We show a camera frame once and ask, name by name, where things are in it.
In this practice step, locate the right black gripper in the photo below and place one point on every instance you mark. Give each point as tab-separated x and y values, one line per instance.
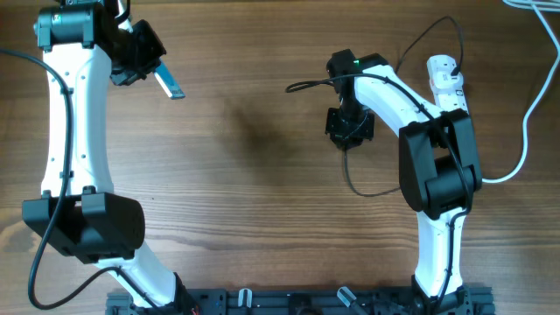
350	127

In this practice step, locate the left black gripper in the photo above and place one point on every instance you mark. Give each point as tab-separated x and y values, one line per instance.
155	52

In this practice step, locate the blue Galaxy smartphone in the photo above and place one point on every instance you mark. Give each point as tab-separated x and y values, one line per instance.
168	83

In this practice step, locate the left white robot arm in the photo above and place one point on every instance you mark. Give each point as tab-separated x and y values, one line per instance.
88	46

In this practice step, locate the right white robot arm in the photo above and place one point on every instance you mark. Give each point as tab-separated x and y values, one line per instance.
439	167

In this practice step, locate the white charger plug adapter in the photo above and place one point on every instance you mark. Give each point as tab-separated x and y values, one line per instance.
444	82

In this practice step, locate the white power strip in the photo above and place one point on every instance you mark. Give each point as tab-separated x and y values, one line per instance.
447	101

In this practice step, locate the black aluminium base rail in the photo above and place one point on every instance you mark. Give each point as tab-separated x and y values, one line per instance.
388	300

